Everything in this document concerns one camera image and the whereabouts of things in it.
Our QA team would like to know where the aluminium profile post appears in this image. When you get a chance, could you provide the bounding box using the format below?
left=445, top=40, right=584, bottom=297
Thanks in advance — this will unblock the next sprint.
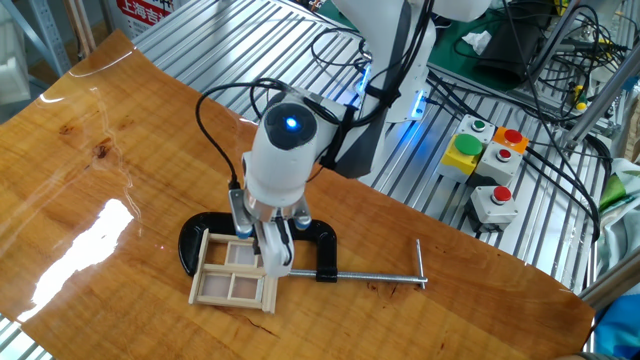
left=562, top=49, right=640, bottom=149

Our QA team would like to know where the grey box big red button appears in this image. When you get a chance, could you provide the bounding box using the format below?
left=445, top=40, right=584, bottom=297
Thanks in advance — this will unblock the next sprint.
left=463, top=184, right=520, bottom=234

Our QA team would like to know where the yellow box with green button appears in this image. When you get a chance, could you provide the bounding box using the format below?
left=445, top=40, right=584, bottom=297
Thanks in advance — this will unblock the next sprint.
left=437, top=132, right=485, bottom=184

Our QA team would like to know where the grey box small green button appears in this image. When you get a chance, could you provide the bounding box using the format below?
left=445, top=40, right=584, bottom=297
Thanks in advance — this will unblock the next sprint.
left=457, top=113, right=497, bottom=146

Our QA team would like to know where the light wooden slat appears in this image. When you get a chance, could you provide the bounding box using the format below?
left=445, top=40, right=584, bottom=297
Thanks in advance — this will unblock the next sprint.
left=63, top=0, right=97, bottom=57

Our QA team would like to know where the crumpled white tissue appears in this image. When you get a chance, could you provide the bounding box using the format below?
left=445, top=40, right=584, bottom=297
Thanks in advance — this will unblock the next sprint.
left=460, top=29, right=494, bottom=56

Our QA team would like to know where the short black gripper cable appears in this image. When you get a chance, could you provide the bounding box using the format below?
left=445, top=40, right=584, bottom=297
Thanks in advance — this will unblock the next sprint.
left=274, top=215, right=294, bottom=266

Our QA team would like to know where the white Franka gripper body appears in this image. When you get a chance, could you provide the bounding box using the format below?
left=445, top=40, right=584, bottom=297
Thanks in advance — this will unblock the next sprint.
left=257, top=219, right=295, bottom=279

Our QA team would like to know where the thick black cable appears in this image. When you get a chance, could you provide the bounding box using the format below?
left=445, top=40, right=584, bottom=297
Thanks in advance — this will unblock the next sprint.
left=522, top=134, right=601, bottom=244

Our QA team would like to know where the black camera cable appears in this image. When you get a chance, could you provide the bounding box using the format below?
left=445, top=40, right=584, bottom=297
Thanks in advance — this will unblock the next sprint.
left=194, top=77, right=371, bottom=191

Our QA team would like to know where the miniature wooden sliding window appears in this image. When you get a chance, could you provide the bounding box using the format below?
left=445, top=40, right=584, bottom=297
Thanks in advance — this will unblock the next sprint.
left=187, top=228, right=280, bottom=315

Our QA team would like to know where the red and white sign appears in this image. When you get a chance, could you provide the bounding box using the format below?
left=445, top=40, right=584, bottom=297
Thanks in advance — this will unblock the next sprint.
left=107, top=0, right=176, bottom=39

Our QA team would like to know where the blue garment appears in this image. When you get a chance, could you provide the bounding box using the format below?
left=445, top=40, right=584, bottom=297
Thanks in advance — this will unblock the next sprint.
left=593, top=294, right=640, bottom=360

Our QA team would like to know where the orange box with red button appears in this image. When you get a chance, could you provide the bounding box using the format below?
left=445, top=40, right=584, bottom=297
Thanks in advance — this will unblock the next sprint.
left=492, top=125, right=530, bottom=155

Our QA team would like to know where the grey perforated steel angle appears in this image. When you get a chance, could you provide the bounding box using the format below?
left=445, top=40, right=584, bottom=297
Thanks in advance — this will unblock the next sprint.
left=0, top=0, right=72, bottom=77

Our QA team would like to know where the green and white cloth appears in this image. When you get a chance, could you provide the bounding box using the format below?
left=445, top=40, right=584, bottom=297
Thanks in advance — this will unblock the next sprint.
left=596, top=157, right=640, bottom=261

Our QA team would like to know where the silver camera with blue ends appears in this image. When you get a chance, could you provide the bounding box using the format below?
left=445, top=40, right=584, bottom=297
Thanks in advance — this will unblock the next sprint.
left=228, top=187, right=314, bottom=240

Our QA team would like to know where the aluminium profile bar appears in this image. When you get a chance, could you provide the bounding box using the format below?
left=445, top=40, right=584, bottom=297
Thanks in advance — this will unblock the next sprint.
left=581, top=252, right=640, bottom=314

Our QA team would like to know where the black C-clamp with steel screw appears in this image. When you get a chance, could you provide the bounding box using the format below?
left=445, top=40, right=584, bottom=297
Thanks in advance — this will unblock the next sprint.
left=177, top=211, right=429, bottom=290

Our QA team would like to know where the grey box small red button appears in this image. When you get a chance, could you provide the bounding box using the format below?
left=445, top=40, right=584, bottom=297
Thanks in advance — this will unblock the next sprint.
left=467, top=141, right=524, bottom=189

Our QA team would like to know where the black bag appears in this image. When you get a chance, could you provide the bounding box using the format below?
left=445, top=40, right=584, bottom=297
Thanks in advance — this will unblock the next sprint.
left=472, top=14, right=549, bottom=86

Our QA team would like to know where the yellow handled screwdriver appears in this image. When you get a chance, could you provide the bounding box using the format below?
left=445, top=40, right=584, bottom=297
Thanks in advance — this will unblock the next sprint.
left=571, top=83, right=589, bottom=112

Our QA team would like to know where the green cutting mat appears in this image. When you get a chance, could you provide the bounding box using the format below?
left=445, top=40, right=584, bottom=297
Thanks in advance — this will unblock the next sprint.
left=429, top=0, right=571, bottom=94

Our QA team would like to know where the glossy wood-pattern mat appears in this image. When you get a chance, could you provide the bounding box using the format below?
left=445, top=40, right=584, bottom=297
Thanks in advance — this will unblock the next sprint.
left=0, top=28, right=596, bottom=360

